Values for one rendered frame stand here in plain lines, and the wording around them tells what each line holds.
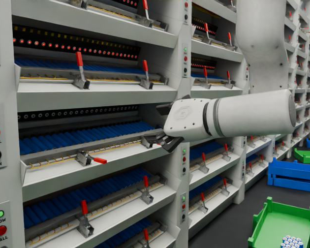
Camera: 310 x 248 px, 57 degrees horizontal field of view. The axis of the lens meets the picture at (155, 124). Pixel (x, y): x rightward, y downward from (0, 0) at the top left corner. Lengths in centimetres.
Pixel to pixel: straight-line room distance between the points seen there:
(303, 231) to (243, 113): 96
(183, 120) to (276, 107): 19
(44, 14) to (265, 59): 47
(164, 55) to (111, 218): 60
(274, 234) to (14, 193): 110
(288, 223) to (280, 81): 93
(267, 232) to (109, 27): 108
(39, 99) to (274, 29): 49
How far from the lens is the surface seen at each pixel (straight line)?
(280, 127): 56
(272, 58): 63
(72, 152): 77
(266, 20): 58
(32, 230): 79
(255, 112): 56
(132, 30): 88
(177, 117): 65
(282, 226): 147
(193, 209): 141
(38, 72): 73
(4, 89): 62
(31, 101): 65
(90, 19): 77
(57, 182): 71
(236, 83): 171
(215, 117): 59
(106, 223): 88
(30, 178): 68
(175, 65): 107
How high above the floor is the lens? 68
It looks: 7 degrees down
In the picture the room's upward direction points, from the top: straight up
